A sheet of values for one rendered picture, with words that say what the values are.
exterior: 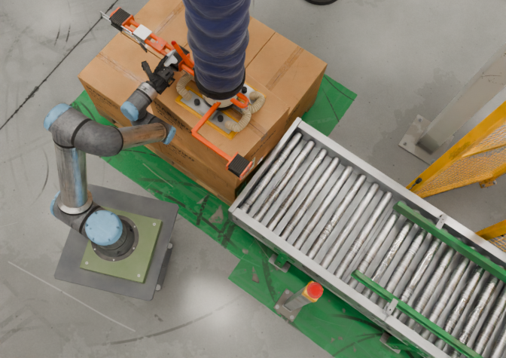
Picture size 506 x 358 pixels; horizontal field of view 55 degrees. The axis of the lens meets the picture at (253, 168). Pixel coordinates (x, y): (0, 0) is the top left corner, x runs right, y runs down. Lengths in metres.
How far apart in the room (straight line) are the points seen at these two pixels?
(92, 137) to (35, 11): 2.57
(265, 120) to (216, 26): 0.78
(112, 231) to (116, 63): 1.29
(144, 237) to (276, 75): 1.30
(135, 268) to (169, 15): 1.67
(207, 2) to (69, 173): 0.89
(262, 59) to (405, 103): 1.22
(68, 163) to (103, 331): 1.56
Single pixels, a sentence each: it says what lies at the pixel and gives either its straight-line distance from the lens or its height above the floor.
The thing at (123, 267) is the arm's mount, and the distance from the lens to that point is 2.47.
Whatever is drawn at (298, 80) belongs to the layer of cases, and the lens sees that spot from 3.08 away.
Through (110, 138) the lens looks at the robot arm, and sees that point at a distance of 1.82.
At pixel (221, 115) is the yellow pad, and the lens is 2.30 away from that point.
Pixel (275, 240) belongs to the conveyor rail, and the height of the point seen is 0.59.
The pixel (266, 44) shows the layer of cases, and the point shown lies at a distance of 3.19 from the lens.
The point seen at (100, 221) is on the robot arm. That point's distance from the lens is 2.25.
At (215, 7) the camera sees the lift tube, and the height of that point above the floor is 1.93.
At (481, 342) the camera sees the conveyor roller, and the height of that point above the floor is 0.55.
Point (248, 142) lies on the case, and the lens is 2.30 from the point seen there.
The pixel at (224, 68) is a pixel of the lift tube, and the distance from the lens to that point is 1.95.
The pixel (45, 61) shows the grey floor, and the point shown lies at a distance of 4.00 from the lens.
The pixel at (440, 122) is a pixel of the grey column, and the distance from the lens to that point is 3.32.
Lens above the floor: 3.20
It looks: 71 degrees down
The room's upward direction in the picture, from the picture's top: 7 degrees clockwise
